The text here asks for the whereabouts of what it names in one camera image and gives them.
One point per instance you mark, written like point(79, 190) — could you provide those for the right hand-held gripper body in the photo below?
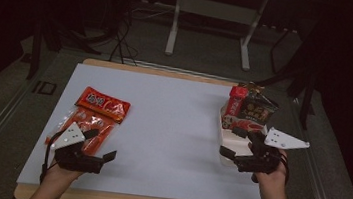
point(285, 140)

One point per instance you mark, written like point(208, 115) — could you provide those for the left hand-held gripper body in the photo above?
point(67, 137)

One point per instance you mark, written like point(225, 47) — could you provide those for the white divided food tray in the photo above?
point(233, 143)

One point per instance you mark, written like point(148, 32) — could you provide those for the red and black sauce packet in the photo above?
point(250, 111)

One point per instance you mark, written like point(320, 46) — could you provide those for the orange snack packet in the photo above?
point(103, 104)

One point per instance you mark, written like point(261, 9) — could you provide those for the person's left hand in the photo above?
point(60, 176)

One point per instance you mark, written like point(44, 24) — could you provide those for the person's right hand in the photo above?
point(271, 187)

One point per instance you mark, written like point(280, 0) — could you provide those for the black metal stand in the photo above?
point(35, 50)
point(307, 94)

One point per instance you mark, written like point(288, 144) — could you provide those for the white table mat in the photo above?
point(163, 111)

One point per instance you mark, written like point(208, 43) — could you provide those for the white metal stand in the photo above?
point(172, 28)

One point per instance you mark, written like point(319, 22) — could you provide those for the black rectangular floor bracket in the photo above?
point(44, 87)

